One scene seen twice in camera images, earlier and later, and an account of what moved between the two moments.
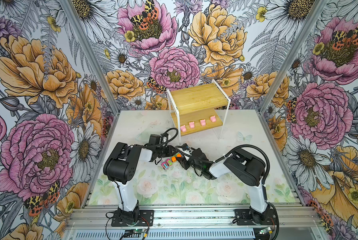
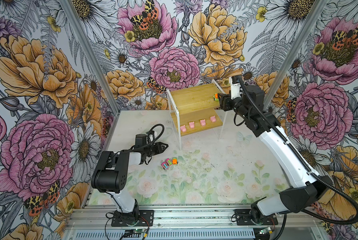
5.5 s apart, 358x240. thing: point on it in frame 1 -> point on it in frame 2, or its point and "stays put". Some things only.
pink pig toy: [183, 128] stays put
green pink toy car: [169, 162] stays put
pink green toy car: [165, 165] stays put
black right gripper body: [190, 162] -> [235, 104]
